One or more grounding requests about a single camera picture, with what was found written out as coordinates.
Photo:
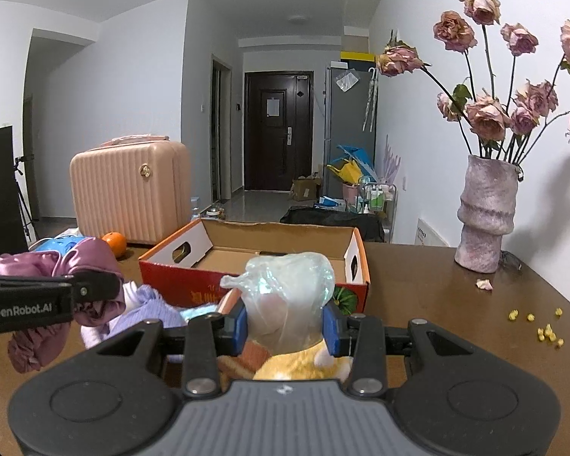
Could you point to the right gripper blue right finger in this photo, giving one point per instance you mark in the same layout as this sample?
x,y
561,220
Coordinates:
x,y
362,338

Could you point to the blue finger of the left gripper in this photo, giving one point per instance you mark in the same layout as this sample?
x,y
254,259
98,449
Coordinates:
x,y
86,286

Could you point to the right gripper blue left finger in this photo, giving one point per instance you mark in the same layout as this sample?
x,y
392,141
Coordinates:
x,y
207,338

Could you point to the pink satin scrunchie bonnet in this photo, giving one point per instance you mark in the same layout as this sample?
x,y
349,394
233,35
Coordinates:
x,y
35,348

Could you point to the white yellow plush dog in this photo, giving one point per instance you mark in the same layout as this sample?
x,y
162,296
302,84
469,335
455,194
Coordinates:
x,y
315,363

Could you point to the purple drawstring pouch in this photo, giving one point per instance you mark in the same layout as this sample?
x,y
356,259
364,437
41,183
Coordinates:
x,y
144,303

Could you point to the white plastic bundle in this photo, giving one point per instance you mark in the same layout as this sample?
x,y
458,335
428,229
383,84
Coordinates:
x,y
284,297

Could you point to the blue tissue pack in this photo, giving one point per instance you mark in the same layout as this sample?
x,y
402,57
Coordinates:
x,y
60,244

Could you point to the orange fruit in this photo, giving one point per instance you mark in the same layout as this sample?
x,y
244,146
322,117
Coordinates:
x,y
117,243

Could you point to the red cardboard box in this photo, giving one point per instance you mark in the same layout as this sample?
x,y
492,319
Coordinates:
x,y
187,267

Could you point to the pink ribbed suitcase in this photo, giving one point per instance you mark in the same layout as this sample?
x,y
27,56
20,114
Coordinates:
x,y
138,186

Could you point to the fallen rose petal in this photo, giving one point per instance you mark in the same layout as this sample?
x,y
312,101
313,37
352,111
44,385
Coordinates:
x,y
484,284

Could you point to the cardboard box on floor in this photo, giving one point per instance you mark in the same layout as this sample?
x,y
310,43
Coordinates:
x,y
305,189

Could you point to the blue yellow bags pile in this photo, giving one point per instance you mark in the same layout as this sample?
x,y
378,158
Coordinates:
x,y
354,167

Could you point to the yellow popcorn crumbs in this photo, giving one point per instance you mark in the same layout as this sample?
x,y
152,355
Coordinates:
x,y
544,334

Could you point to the pink textured vase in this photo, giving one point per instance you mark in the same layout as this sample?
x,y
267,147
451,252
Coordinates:
x,y
487,210

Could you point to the dark entrance door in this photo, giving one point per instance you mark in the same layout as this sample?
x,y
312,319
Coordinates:
x,y
278,129

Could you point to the grey refrigerator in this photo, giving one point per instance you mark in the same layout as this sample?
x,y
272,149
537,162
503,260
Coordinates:
x,y
347,92

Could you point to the hanging umbrella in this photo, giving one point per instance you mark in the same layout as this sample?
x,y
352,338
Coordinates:
x,y
372,101

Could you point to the yellow box on refrigerator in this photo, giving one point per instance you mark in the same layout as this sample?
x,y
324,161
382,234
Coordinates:
x,y
360,61

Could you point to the white panel against wall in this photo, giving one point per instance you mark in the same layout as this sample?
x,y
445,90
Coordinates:
x,y
426,235

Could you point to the wire cart with bottles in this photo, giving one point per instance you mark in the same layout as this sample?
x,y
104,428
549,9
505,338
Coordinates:
x,y
374,198

